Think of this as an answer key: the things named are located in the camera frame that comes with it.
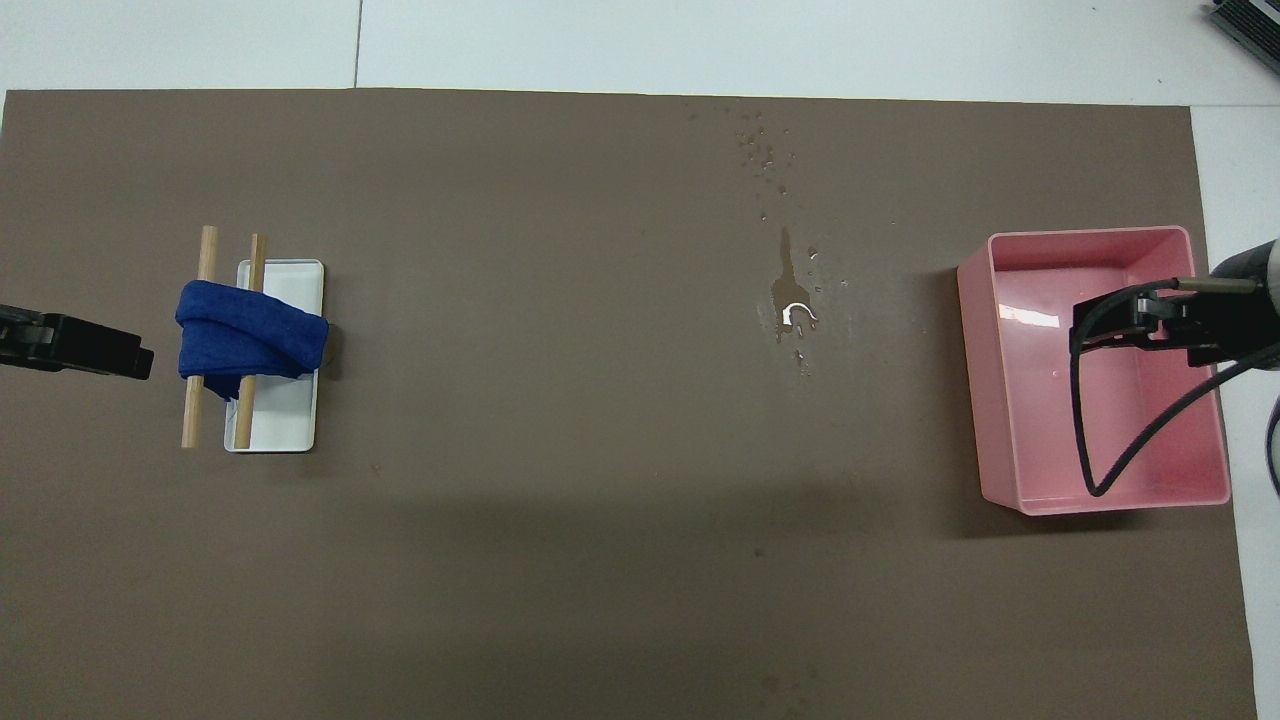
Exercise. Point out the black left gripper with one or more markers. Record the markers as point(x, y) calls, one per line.
point(22, 338)

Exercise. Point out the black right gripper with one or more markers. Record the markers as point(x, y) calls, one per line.
point(1225, 325)

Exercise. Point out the blue towel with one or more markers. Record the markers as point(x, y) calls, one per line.
point(250, 330)

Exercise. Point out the spilled water puddle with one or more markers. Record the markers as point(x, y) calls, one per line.
point(783, 290)

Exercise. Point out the pink plastic bin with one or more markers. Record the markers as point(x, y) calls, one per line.
point(1030, 400)

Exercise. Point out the long light wooden dowel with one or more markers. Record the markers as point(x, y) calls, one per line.
point(207, 250)

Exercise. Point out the white rectangular tray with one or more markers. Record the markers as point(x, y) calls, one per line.
point(290, 410)

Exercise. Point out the grey ribbed device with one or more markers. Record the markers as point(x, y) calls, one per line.
point(1255, 25)

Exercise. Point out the brown table mat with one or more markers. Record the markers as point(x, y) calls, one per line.
point(600, 450)

